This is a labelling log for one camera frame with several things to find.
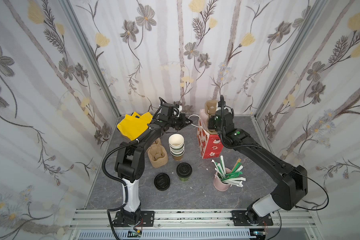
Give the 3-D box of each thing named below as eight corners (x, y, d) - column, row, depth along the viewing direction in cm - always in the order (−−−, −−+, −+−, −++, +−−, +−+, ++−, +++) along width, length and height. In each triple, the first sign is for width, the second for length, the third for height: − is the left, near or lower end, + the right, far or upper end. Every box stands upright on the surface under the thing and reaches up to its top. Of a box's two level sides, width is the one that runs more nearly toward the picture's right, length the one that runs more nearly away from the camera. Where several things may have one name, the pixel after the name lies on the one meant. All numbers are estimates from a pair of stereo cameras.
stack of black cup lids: (154, 190, 85) (153, 187, 80) (156, 177, 90) (155, 173, 85) (169, 190, 85) (169, 187, 80) (170, 177, 90) (170, 173, 86)
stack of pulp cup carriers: (156, 172, 91) (154, 164, 83) (146, 155, 99) (143, 146, 90) (171, 163, 95) (170, 154, 87) (161, 147, 103) (159, 138, 94)
